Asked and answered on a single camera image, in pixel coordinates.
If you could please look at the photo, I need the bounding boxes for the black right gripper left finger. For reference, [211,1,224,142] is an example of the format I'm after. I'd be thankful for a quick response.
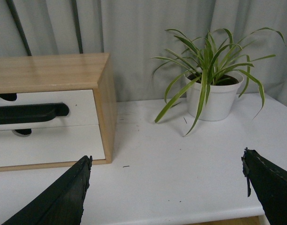
[3,156,92,225]

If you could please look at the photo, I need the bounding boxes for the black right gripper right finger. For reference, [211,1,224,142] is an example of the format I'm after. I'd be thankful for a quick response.
[241,148,287,225]

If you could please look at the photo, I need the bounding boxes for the white lower drawer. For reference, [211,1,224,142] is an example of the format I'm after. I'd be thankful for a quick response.
[0,125,105,167]

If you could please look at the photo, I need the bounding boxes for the white drawer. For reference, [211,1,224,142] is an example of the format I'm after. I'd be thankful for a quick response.
[0,125,105,167]
[0,90,98,131]

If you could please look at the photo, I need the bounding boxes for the wooden drawer cabinet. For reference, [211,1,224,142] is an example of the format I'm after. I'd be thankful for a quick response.
[0,53,117,172]

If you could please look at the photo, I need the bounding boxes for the white upper drawer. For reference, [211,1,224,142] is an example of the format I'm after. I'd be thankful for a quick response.
[0,90,98,131]

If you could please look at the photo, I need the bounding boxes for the white plant pot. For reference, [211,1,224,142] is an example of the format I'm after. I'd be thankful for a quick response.
[186,71,244,121]

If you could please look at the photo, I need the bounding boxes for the green spider plant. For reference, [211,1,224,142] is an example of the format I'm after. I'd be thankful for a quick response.
[151,27,286,137]

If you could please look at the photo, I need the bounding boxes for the grey curtain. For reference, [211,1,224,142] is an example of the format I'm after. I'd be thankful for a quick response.
[0,0,287,106]

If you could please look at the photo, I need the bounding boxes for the black drawer handle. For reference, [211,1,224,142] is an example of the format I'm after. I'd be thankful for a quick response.
[0,103,69,125]

